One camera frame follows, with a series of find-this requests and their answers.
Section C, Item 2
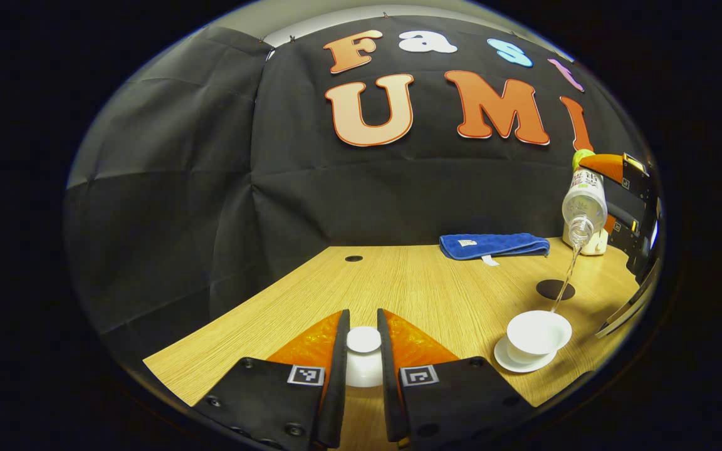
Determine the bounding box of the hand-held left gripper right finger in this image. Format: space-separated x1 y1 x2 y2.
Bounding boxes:
377 308 534 447

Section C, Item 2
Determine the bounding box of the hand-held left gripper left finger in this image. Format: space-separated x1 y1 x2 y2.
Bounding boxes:
193 309 351 449

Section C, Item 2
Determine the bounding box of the clear water bottle white label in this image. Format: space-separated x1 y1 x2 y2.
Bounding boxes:
562 149 608 246

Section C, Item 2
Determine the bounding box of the dark round coaster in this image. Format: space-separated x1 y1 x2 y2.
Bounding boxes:
536 279 576 301

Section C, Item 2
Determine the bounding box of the white teacup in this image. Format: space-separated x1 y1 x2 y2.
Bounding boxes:
506 310 573 365

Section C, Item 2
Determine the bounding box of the white toaster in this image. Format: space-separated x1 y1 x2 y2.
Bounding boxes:
563 222 609 256

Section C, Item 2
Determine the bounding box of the white saucer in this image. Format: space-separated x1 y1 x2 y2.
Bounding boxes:
494 335 558 374

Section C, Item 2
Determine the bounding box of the blue towel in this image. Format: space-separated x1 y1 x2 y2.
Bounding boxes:
439 233 551 266

